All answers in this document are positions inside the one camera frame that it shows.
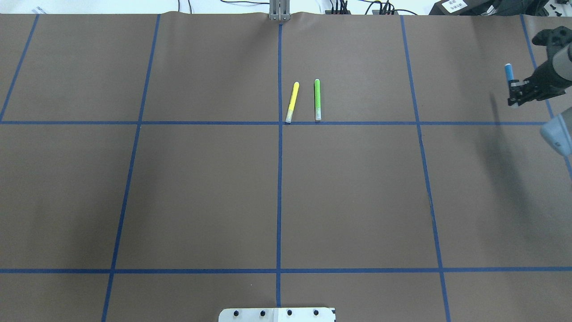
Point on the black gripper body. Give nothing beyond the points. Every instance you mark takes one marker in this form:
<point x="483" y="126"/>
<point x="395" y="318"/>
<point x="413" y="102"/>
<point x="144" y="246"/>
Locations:
<point x="548" y="77"/>

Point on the blue highlighter pen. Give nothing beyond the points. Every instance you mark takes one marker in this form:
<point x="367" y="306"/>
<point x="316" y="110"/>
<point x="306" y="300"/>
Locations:
<point x="509" y="74"/>

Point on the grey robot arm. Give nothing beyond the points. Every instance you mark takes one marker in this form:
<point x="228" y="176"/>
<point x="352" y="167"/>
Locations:
<point x="558" y="131"/>

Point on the black power adapter box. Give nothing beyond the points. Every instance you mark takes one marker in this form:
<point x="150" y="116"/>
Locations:
<point x="461" y="7"/>

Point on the green highlighter pen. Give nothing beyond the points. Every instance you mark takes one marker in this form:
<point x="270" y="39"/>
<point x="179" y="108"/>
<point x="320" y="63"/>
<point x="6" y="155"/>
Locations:
<point x="317" y="99"/>

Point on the yellow highlighter pen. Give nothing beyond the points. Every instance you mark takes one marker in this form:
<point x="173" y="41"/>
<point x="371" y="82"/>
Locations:
<point x="292" y="102"/>

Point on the brown paper table mat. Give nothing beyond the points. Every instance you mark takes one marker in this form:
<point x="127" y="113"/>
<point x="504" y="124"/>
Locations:
<point x="148" y="174"/>

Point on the grey aluminium frame post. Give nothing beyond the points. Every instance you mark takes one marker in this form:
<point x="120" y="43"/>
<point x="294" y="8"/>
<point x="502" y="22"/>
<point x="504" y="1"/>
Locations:
<point x="279" y="10"/>

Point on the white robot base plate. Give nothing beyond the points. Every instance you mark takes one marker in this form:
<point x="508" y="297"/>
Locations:
<point x="291" y="314"/>

